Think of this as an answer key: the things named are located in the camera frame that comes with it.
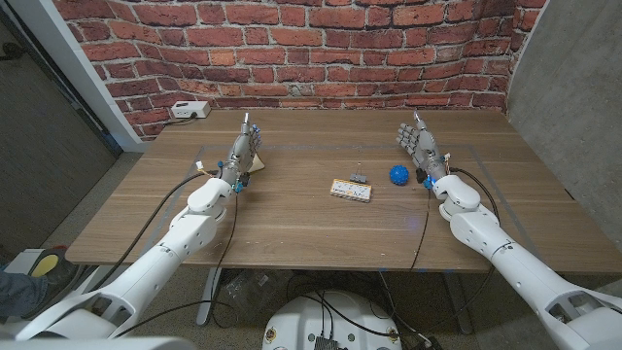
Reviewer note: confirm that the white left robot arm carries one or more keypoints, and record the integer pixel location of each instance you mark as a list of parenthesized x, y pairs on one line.
[(160, 257)]

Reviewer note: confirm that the white door frame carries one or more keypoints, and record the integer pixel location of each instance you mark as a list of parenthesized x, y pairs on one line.
[(73, 63)]

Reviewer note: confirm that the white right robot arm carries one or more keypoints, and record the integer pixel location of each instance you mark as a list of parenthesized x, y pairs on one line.
[(510, 262)]

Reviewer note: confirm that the blue spiky stress ball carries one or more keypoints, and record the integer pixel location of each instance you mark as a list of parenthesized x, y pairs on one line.
[(399, 175)]

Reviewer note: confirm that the cream sponge wedge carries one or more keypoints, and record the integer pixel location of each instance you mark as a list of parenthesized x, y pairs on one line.
[(258, 165)]

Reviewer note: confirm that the clear plastic bag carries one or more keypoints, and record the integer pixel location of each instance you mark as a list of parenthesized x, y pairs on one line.
[(248, 291)]

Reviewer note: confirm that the small patterned flat box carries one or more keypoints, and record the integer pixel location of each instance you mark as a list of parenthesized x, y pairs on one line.
[(351, 190)]

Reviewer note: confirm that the grey paper clamp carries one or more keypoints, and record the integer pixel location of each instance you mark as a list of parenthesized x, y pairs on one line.
[(358, 178)]

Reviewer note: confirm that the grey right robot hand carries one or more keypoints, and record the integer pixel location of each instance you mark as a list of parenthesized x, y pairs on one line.
[(425, 148)]

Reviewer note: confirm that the white robot chest shell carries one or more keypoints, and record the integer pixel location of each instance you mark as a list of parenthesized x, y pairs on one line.
[(97, 344)]

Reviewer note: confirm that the white floor platform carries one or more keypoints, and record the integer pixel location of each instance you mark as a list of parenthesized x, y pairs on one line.
[(22, 260)]

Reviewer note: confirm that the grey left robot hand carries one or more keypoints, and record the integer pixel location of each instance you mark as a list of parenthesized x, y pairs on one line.
[(240, 153)]

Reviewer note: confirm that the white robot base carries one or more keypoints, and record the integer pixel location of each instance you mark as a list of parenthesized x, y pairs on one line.
[(301, 321)]

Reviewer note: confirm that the grey table leg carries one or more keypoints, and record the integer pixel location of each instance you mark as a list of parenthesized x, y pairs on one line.
[(208, 296), (457, 301)]

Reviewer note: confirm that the red brick printed backdrop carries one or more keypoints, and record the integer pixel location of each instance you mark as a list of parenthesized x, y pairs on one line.
[(291, 48)]

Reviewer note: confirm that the yellow black foot pedal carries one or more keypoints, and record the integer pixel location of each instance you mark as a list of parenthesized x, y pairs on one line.
[(46, 265)]

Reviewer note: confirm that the white power strip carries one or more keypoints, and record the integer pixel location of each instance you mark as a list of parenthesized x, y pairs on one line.
[(189, 109)]

